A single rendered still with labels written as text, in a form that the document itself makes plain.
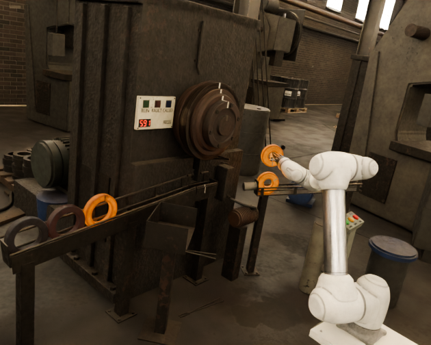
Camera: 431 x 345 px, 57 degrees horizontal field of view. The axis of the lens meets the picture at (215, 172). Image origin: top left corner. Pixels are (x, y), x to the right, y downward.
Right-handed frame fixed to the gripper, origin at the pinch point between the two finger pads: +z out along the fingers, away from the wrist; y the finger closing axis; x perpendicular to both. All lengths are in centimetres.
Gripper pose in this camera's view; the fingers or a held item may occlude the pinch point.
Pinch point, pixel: (272, 153)
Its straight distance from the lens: 273.3
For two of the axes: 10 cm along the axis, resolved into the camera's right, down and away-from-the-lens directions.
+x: 1.5, -9.3, -3.4
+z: -2.2, -3.6, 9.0
